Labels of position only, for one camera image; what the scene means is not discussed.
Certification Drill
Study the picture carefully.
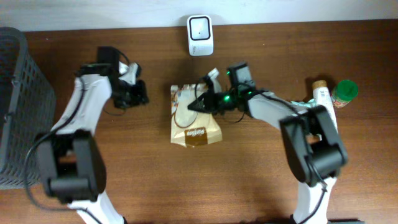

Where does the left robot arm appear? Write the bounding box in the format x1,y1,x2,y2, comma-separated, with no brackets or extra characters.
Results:
30,46,149,223

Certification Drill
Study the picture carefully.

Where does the white tube gold cap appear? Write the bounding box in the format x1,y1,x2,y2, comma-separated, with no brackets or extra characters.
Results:
312,80,338,131

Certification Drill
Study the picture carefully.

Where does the green lid jar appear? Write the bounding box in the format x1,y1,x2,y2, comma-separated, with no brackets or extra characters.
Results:
331,80,359,108

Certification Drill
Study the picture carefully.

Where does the left black cable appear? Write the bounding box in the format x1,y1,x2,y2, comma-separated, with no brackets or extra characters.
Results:
24,51,131,224

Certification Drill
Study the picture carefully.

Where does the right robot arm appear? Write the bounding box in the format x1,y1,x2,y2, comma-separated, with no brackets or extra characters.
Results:
187,62,348,223

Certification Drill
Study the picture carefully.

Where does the white barcode scanner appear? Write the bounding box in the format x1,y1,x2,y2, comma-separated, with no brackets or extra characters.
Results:
187,15,214,57

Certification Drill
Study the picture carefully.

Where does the grey plastic mesh basket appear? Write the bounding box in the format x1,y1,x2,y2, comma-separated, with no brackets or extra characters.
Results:
1,27,56,190

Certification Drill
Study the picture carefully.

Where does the teal wipes packet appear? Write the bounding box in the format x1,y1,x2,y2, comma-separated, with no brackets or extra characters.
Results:
291,98,317,108

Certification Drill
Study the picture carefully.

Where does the glutinous rice bag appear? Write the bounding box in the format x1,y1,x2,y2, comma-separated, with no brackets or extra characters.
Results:
170,84,223,147

